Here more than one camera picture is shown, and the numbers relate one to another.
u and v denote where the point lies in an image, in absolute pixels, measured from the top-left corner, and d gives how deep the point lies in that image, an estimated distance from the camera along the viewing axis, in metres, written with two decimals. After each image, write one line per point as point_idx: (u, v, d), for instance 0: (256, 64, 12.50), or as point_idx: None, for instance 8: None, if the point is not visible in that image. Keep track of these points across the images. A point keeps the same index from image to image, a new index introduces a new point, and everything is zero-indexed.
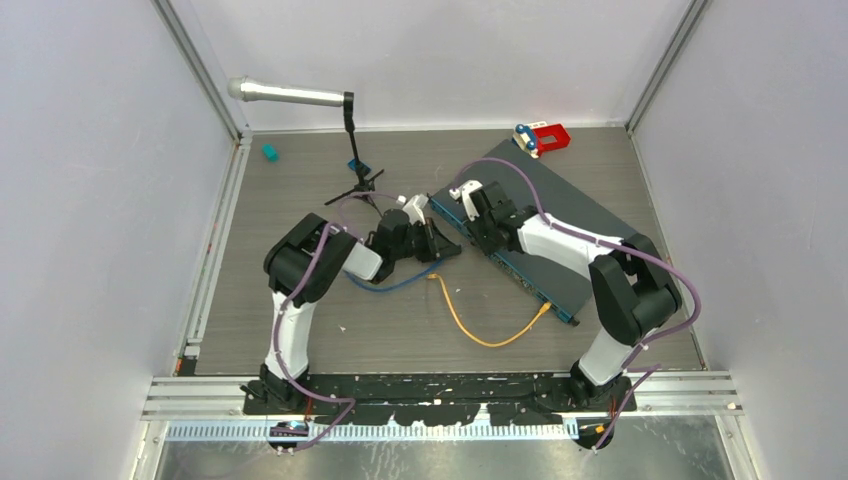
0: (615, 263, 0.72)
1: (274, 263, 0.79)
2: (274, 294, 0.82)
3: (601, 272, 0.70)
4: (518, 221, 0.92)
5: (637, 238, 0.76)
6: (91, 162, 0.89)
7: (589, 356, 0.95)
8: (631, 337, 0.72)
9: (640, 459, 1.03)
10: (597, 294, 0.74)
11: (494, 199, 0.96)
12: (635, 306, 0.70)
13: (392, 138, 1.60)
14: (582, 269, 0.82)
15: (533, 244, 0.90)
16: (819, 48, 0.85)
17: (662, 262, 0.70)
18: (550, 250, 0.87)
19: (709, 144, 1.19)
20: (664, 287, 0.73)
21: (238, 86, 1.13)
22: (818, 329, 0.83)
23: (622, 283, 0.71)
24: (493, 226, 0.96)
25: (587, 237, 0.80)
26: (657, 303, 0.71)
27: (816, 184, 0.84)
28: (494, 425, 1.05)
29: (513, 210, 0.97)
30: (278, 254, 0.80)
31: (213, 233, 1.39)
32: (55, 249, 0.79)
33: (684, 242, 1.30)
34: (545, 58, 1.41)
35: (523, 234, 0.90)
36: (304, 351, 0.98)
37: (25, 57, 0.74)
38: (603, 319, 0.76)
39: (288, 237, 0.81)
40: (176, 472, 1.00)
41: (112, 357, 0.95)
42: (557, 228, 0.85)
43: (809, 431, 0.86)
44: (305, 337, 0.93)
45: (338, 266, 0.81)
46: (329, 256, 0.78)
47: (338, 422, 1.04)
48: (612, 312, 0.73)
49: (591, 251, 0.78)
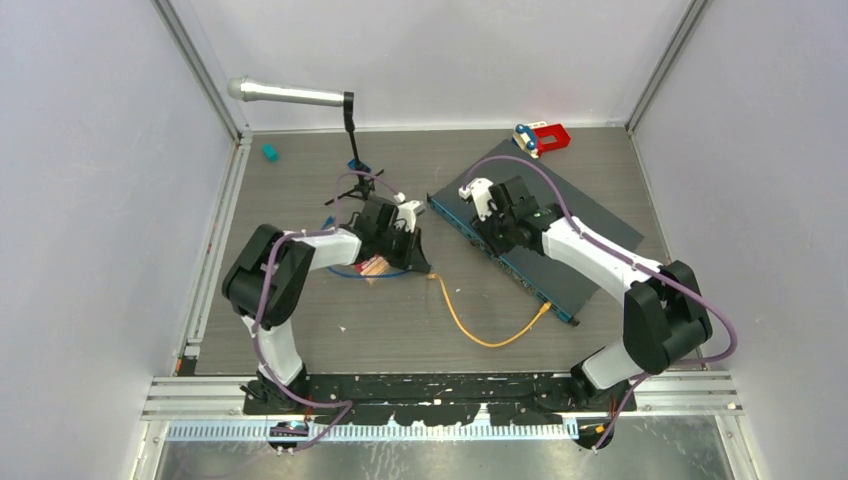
0: (654, 293, 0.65)
1: (233, 289, 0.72)
2: (241, 319, 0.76)
3: (639, 303, 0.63)
4: (541, 222, 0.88)
5: (679, 266, 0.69)
6: (91, 162, 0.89)
7: (597, 362, 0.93)
8: (654, 366, 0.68)
9: (640, 459, 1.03)
10: (627, 320, 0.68)
11: (515, 195, 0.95)
12: (665, 337, 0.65)
13: (392, 139, 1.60)
14: (610, 288, 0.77)
15: (559, 251, 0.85)
16: (820, 48, 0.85)
17: (703, 299, 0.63)
18: (577, 260, 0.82)
19: (709, 144, 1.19)
20: (697, 319, 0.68)
21: (238, 86, 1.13)
22: (818, 329, 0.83)
23: (658, 314, 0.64)
24: (515, 223, 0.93)
25: (624, 259, 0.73)
26: (686, 335, 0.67)
27: (816, 184, 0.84)
28: (494, 425, 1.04)
29: (534, 207, 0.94)
30: (236, 280, 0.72)
31: (213, 233, 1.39)
32: (55, 249, 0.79)
33: (684, 241, 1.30)
34: (545, 58, 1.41)
35: (548, 238, 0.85)
36: (294, 354, 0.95)
37: (25, 57, 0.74)
38: (628, 344, 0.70)
39: (242, 260, 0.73)
40: (177, 472, 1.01)
41: (112, 357, 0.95)
42: (588, 239, 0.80)
43: (809, 431, 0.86)
44: (289, 342, 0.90)
45: (299, 282, 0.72)
46: (283, 274, 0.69)
47: (338, 422, 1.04)
48: (640, 338, 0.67)
49: (626, 274, 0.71)
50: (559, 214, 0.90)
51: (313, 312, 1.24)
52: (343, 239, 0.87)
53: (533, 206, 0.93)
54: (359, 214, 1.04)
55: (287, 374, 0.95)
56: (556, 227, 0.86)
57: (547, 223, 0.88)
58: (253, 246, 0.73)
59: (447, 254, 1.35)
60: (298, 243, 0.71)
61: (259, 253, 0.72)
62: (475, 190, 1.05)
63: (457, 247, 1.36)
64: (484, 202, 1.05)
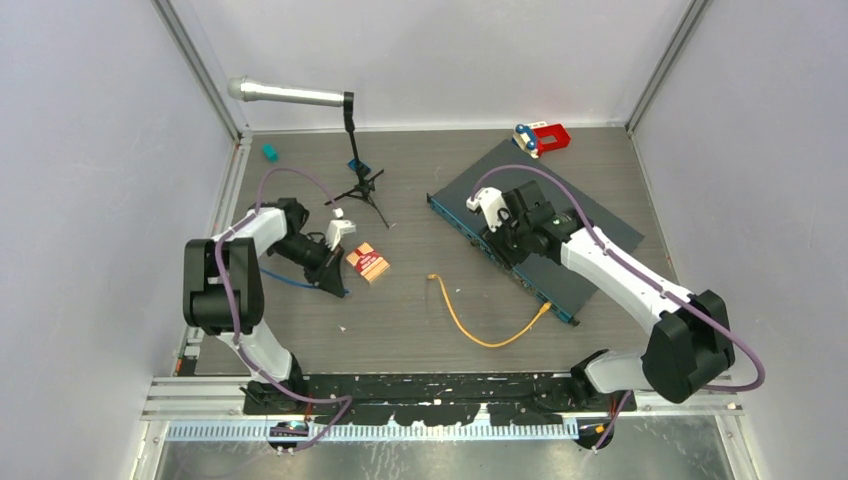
0: (683, 325, 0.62)
1: (197, 315, 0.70)
2: (220, 336, 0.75)
3: (669, 336, 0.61)
4: (560, 230, 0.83)
5: (710, 298, 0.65)
6: (91, 162, 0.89)
7: (600, 366, 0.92)
8: (676, 395, 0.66)
9: (640, 459, 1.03)
10: (654, 348, 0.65)
11: (530, 201, 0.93)
12: (690, 369, 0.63)
13: (392, 139, 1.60)
14: (629, 307, 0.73)
15: (576, 263, 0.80)
16: (819, 48, 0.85)
17: (734, 336, 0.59)
18: (596, 276, 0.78)
19: (709, 144, 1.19)
20: (723, 351, 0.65)
21: (238, 86, 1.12)
22: (818, 329, 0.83)
23: (685, 347, 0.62)
24: (530, 231, 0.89)
25: (652, 283, 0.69)
26: (709, 365, 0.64)
27: (816, 184, 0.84)
28: (494, 425, 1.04)
29: (551, 214, 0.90)
30: (195, 306, 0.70)
31: (213, 233, 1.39)
32: (55, 249, 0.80)
33: (684, 241, 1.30)
34: (545, 57, 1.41)
35: (567, 249, 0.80)
36: (278, 348, 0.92)
37: (25, 57, 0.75)
38: (649, 368, 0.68)
39: (190, 288, 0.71)
40: (177, 472, 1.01)
41: (112, 357, 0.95)
42: (611, 255, 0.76)
43: (810, 432, 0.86)
44: (269, 336, 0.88)
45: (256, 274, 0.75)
46: (241, 276, 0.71)
47: (337, 421, 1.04)
48: (665, 366, 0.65)
49: (656, 304, 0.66)
50: (580, 223, 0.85)
51: (312, 312, 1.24)
52: (265, 218, 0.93)
53: (548, 214, 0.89)
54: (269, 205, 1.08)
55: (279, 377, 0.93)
56: (578, 238, 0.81)
57: (566, 232, 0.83)
58: (192, 271, 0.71)
59: (447, 254, 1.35)
60: (234, 244, 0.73)
61: (203, 272, 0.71)
62: (483, 200, 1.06)
63: (457, 247, 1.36)
64: (494, 211, 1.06)
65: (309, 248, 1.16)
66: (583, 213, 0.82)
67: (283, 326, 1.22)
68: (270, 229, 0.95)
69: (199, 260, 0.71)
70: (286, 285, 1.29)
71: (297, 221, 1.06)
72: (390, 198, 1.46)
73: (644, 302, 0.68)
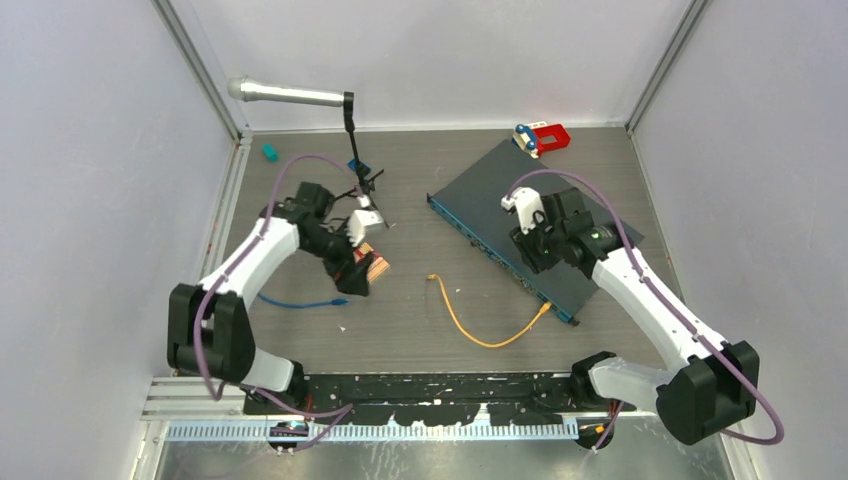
0: (711, 373, 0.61)
1: (180, 364, 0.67)
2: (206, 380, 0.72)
3: (692, 382, 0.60)
4: (597, 245, 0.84)
5: (744, 349, 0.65)
6: (92, 162, 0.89)
7: (610, 369, 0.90)
8: (684, 437, 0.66)
9: (640, 459, 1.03)
10: (671, 390, 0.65)
11: (569, 208, 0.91)
12: (705, 416, 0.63)
13: (392, 139, 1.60)
14: (656, 338, 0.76)
15: (608, 281, 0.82)
16: (819, 48, 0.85)
17: (758, 394, 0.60)
18: (626, 300, 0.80)
19: (709, 144, 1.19)
20: (743, 403, 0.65)
21: (238, 86, 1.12)
22: (818, 329, 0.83)
23: (704, 399, 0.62)
24: (565, 240, 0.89)
25: (687, 324, 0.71)
26: (726, 414, 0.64)
27: (816, 184, 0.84)
28: (494, 425, 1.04)
29: (589, 225, 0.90)
30: (177, 358, 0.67)
31: (213, 234, 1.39)
32: (55, 248, 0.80)
33: (683, 241, 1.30)
34: (545, 58, 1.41)
35: (602, 267, 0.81)
36: (277, 361, 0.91)
37: (26, 57, 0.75)
38: (662, 406, 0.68)
39: (173, 337, 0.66)
40: (177, 472, 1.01)
41: (112, 357, 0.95)
42: (648, 283, 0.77)
43: (810, 432, 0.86)
44: (267, 356, 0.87)
45: (241, 332, 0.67)
46: (222, 339, 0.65)
47: (338, 422, 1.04)
48: (677, 410, 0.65)
49: (686, 349, 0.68)
50: (619, 241, 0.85)
51: (313, 312, 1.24)
52: (272, 238, 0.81)
53: (586, 224, 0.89)
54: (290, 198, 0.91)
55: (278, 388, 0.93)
56: (615, 257, 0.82)
57: (603, 248, 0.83)
58: (175, 321, 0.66)
59: (447, 254, 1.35)
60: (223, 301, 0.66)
61: (186, 326, 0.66)
62: (520, 199, 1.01)
63: (457, 247, 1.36)
64: (529, 214, 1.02)
65: (333, 241, 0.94)
66: (623, 233, 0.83)
67: (283, 326, 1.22)
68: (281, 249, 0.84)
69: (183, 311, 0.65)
70: (286, 285, 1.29)
71: (315, 218, 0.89)
72: (390, 198, 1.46)
73: (676, 342, 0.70)
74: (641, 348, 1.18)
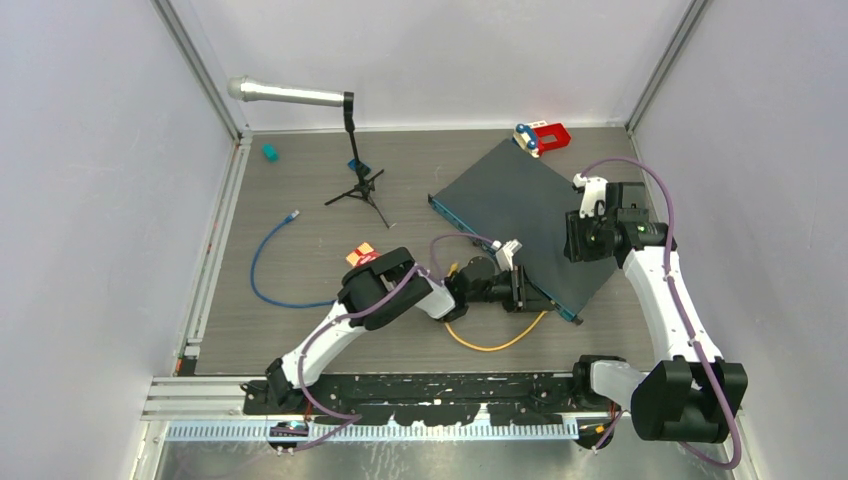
0: (688, 376, 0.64)
1: (354, 280, 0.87)
2: (337, 304, 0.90)
3: (665, 376, 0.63)
4: (638, 236, 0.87)
5: (734, 371, 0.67)
6: (92, 163, 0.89)
7: (609, 366, 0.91)
8: (642, 431, 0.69)
9: (640, 458, 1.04)
10: (648, 379, 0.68)
11: (627, 200, 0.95)
12: (668, 417, 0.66)
13: (392, 138, 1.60)
14: (656, 335, 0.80)
15: (635, 272, 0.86)
16: (819, 48, 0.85)
17: (731, 417, 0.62)
18: (644, 290, 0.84)
19: (709, 144, 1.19)
20: (714, 424, 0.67)
21: (238, 86, 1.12)
22: (816, 328, 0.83)
23: (674, 398, 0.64)
24: (613, 225, 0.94)
25: (688, 328, 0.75)
26: (693, 428, 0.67)
27: (816, 184, 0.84)
28: (494, 425, 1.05)
29: (641, 221, 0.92)
30: (359, 275, 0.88)
31: (213, 234, 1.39)
32: (56, 249, 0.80)
33: (682, 240, 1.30)
34: (545, 58, 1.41)
35: (633, 256, 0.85)
36: (322, 371, 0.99)
37: (24, 56, 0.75)
38: (635, 398, 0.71)
39: (374, 264, 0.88)
40: (177, 472, 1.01)
41: (112, 358, 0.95)
42: (668, 283, 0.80)
43: (811, 432, 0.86)
44: (331, 357, 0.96)
45: (404, 309, 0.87)
46: (401, 297, 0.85)
47: (349, 421, 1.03)
48: (646, 403, 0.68)
49: (677, 347, 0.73)
50: (663, 242, 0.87)
51: (313, 312, 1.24)
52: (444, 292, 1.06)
53: (639, 219, 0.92)
54: (454, 275, 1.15)
55: (295, 375, 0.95)
56: (650, 252, 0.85)
57: (642, 241, 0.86)
58: (388, 259, 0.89)
59: (447, 254, 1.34)
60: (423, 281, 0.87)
61: (391, 267, 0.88)
62: (592, 183, 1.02)
63: (457, 246, 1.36)
64: (593, 200, 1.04)
65: (496, 286, 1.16)
66: (670, 234, 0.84)
67: (283, 326, 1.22)
68: (437, 302, 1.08)
69: (401, 260, 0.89)
70: (286, 285, 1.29)
71: (473, 287, 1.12)
72: (390, 198, 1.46)
73: (669, 339, 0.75)
74: (641, 348, 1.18)
